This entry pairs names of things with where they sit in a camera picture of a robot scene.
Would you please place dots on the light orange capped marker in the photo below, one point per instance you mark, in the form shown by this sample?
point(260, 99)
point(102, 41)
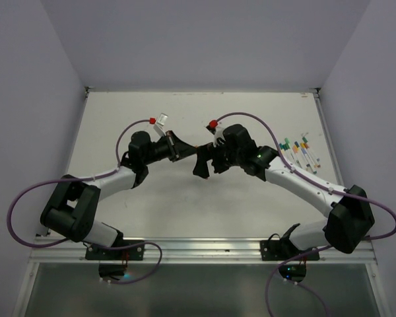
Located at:
point(300, 158)

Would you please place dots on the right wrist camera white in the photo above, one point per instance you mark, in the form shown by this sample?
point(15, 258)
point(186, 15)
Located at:
point(217, 131)

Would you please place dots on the aluminium mounting rail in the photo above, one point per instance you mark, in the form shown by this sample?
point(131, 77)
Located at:
point(205, 251)

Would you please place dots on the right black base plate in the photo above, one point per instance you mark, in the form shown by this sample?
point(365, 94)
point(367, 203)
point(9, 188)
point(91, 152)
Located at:
point(279, 248)

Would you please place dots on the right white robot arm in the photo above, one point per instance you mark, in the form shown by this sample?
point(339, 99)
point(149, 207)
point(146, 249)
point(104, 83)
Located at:
point(347, 215)

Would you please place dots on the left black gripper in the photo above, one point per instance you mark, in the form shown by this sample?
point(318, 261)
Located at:
point(177, 149)

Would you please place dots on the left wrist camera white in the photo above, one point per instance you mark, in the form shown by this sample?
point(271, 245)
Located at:
point(158, 126)

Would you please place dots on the blue capped marker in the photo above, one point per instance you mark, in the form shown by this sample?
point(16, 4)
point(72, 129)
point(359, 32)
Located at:
point(312, 168)

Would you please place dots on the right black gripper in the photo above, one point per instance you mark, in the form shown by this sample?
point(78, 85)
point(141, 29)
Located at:
point(204, 153)

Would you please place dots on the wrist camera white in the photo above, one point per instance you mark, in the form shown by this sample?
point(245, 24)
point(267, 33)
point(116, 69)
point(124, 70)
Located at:
point(217, 131)
point(158, 126)

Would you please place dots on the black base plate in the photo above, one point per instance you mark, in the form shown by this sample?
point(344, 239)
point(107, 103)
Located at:
point(113, 260)
point(279, 248)

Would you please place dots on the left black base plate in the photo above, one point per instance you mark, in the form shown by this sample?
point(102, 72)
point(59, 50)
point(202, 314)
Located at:
point(113, 260)

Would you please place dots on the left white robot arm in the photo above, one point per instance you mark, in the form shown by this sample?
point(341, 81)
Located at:
point(71, 209)

